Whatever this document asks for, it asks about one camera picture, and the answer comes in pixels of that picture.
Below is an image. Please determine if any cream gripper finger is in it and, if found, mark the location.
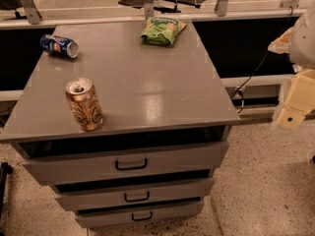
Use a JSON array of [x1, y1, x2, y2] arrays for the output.
[[268, 28, 292, 54], [276, 69, 315, 130]]

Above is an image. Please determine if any orange soda can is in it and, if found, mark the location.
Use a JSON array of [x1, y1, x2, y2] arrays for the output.
[[66, 78, 103, 132]]

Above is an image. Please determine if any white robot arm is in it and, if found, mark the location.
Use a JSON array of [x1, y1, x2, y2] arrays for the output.
[[268, 2, 315, 130]]

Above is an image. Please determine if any green rice chip bag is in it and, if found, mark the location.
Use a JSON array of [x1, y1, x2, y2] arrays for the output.
[[141, 17, 186, 45]]

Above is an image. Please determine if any blue pepsi can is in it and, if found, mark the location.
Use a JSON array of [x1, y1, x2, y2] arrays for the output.
[[40, 34, 79, 59]]

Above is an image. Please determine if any middle grey drawer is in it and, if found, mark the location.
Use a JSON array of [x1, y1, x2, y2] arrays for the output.
[[56, 177, 214, 211]]

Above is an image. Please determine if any grey drawer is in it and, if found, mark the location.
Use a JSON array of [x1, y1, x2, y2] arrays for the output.
[[56, 177, 214, 211], [76, 200, 204, 228], [24, 141, 228, 185]]

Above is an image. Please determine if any bottom grey drawer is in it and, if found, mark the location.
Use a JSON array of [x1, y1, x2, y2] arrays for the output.
[[76, 200, 204, 228]]

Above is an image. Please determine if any grey drawer cabinet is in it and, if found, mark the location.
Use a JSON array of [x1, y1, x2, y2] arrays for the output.
[[1, 22, 238, 216]]

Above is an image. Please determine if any top grey drawer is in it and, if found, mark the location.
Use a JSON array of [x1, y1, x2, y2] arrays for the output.
[[24, 141, 228, 185]]

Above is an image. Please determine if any black object at left edge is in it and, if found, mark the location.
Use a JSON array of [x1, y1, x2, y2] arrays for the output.
[[0, 162, 13, 215]]

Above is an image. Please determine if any black cable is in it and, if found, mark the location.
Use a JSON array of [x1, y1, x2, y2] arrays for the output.
[[230, 5, 294, 114]]

